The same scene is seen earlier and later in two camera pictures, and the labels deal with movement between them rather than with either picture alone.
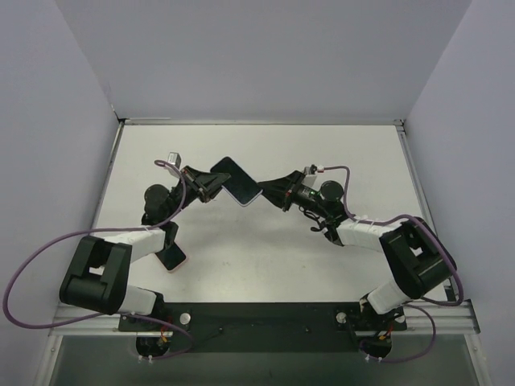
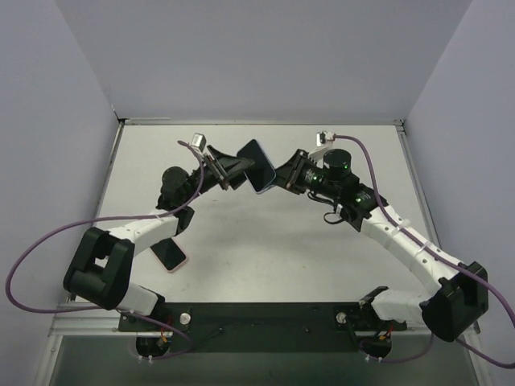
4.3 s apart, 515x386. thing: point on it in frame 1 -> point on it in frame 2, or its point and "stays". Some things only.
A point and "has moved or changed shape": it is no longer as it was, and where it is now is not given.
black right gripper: x=290 y=192 -> x=296 y=170
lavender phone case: x=238 y=202 -> x=267 y=186
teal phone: x=241 y=185 has moved or changed shape
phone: x=171 y=257 stays
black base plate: x=266 y=327 stays
